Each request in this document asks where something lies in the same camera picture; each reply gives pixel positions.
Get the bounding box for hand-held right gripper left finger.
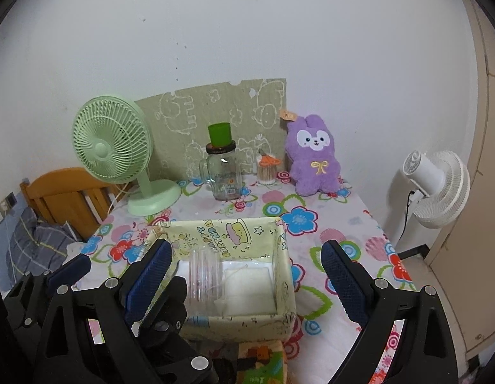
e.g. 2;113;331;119
34;239;173;384

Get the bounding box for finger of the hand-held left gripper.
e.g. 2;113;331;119
137;276;214;384
45;254;92;291

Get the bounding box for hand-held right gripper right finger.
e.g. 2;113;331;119
320;240;459;384

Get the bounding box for yellow fabric storage box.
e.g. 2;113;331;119
145;217;297;342

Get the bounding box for green tissue pack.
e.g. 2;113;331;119
237;340;286;384

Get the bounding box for grey plaid bedding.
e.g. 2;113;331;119
0;208;78;289

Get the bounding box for clear plastic cups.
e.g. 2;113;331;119
188;248;224;313

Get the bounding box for floral tablecloth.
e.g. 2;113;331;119
72;172;420;384

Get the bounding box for wooden chair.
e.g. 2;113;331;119
20;167;132;241

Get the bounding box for purple plush rabbit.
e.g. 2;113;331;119
280;109;342;196

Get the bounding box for glass jar mug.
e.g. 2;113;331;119
199;142;245;201

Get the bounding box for green desk fan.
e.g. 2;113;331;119
72;95;182;217

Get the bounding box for cotton swab container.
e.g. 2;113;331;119
256;148;281;185

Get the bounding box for white standing fan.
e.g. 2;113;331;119
403;150;471;229

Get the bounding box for green plastic cup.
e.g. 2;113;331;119
208;123;232;149

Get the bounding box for beige wardrobe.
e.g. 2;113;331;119
425;0;495;364

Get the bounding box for green patterned cardboard sheet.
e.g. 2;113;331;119
135;79;288;180

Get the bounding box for white fan cable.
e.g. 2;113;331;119
107;182;132;217

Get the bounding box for black fan cable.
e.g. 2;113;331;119
395;190;417;244

